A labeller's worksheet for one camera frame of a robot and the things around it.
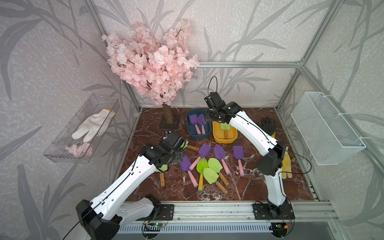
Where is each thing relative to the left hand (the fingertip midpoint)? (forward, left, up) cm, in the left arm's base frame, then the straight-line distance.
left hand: (176, 156), depth 74 cm
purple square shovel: (+10, -37, -16) cm, 41 cm away
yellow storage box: (+26, -25, -17) cm, 40 cm away
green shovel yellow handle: (+4, -13, -17) cm, 22 cm away
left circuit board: (-27, +8, -18) cm, 33 cm away
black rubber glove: (+33, -63, -16) cm, 73 cm away
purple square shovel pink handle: (+13, -15, -17) cm, 26 cm away
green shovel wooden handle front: (-4, -19, -18) cm, 26 cm away
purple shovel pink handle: (+40, -7, -18) cm, 44 cm away
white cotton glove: (+8, +35, +15) cm, 39 cm away
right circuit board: (-28, -52, -22) cm, 63 cm away
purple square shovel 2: (+3, -4, -17) cm, 17 cm away
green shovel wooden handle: (+15, -5, -16) cm, 23 cm away
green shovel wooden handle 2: (+4, -22, -18) cm, 28 cm away
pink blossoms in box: (-4, +36, +15) cm, 40 cm away
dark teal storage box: (+29, -6, -17) cm, 34 cm away
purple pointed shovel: (+37, -14, -17) cm, 43 cm away
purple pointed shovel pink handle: (+11, -25, -17) cm, 32 cm away
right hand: (+24, -16, +7) cm, 29 cm away
